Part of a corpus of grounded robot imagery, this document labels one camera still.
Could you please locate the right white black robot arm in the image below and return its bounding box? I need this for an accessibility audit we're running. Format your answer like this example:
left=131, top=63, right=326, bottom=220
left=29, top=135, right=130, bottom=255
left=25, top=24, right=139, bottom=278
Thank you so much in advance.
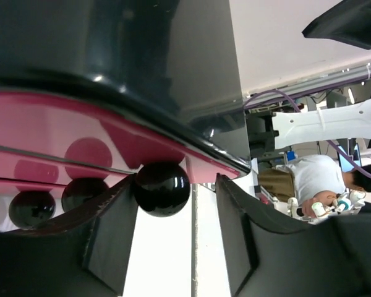
left=272, top=1, right=371, bottom=149

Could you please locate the black drawer cabinet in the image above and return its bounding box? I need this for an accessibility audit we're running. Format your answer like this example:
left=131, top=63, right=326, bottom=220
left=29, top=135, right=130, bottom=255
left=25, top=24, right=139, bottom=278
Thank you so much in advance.
left=0, top=1, right=251, bottom=174

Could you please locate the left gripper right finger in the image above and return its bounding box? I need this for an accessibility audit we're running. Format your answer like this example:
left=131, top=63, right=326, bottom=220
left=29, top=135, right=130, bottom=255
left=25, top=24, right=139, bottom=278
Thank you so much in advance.
left=215, top=174, right=371, bottom=297

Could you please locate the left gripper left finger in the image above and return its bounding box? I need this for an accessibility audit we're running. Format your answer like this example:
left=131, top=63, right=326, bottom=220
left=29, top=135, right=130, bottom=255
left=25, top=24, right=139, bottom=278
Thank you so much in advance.
left=0, top=176, right=138, bottom=296

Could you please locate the pink drawer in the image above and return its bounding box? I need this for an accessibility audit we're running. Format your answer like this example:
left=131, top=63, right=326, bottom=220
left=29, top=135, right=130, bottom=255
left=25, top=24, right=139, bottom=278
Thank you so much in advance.
left=0, top=92, right=240, bottom=217
left=0, top=137, right=140, bottom=224
left=0, top=178, right=65, bottom=232

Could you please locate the person in white shirt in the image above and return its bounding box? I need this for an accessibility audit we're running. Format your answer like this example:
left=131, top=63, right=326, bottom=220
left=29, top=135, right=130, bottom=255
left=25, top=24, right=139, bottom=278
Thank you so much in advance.
left=258, top=155, right=371, bottom=217

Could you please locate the pink top drawer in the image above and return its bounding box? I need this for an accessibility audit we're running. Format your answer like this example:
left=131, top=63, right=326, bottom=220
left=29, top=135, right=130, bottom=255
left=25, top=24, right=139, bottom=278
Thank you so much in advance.
left=0, top=92, right=240, bottom=217

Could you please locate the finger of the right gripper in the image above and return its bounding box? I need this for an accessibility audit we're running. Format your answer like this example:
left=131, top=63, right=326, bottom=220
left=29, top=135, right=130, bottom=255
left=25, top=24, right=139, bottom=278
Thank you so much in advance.
left=302, top=0, right=371, bottom=50

